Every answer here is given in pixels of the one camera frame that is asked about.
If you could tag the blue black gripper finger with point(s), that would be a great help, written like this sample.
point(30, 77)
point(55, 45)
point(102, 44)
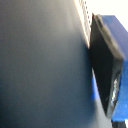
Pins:
point(108, 63)

